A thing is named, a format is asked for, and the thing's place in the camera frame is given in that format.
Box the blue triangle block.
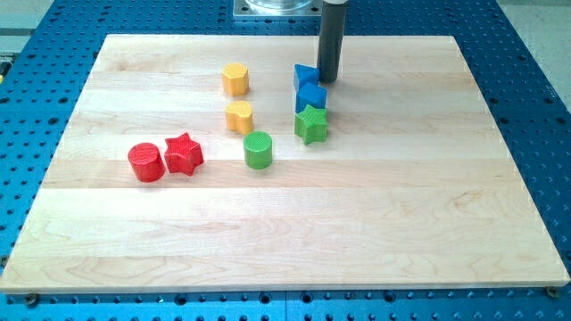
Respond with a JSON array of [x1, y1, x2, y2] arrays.
[[294, 64, 319, 92]]

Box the light wooden board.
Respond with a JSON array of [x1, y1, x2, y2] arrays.
[[1, 35, 569, 294]]

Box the blue perforated metal table plate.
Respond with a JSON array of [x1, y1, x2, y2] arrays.
[[1, 1, 570, 320]]

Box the yellow heart block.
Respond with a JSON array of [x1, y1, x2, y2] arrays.
[[225, 101, 253, 135]]

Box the yellow hexagon block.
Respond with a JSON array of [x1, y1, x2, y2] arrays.
[[222, 62, 249, 96]]

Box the blue cube block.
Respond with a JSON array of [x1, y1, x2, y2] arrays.
[[295, 83, 327, 113]]

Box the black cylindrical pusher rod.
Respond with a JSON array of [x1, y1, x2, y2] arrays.
[[317, 0, 349, 84]]

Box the red star block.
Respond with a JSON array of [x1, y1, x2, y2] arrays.
[[164, 133, 203, 177]]

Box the red cylinder block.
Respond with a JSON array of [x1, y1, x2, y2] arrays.
[[128, 143, 165, 183]]

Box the green cylinder block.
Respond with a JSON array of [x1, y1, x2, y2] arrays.
[[243, 131, 273, 169]]

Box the green star block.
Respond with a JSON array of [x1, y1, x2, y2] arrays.
[[294, 104, 328, 145]]

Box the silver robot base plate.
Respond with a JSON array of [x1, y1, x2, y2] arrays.
[[232, 0, 322, 18]]

